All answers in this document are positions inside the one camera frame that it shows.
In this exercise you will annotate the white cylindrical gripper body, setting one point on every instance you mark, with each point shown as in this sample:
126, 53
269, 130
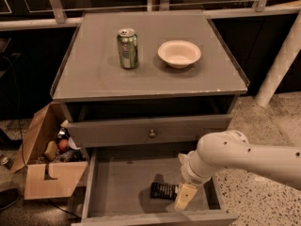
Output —
189, 172

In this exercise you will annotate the black rxbar chocolate wrapper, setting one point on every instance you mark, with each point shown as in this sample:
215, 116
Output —
163, 191

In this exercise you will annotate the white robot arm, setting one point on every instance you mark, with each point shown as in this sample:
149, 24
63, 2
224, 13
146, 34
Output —
231, 150

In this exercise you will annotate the grey top drawer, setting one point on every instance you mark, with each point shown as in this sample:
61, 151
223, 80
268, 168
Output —
136, 131

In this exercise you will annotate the round metal drawer knob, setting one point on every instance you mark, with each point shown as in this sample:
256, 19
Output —
152, 133

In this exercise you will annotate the grey open middle drawer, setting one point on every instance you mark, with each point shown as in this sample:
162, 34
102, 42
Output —
119, 189

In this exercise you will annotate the grey drawer cabinet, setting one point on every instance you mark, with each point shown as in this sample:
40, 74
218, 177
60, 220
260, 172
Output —
92, 86

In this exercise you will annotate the brown cardboard box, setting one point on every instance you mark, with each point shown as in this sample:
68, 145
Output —
46, 179

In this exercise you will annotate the orange round fruit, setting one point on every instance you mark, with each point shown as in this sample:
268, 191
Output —
63, 145

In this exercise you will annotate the green soda can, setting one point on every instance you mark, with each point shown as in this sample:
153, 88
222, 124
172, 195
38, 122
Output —
127, 45

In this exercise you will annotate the yellow sponge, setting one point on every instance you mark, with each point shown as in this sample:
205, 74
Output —
50, 150

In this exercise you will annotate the white diagonal support pole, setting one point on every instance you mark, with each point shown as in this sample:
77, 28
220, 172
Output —
282, 63

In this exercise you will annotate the metal railing frame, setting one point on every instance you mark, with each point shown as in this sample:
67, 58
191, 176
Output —
17, 14

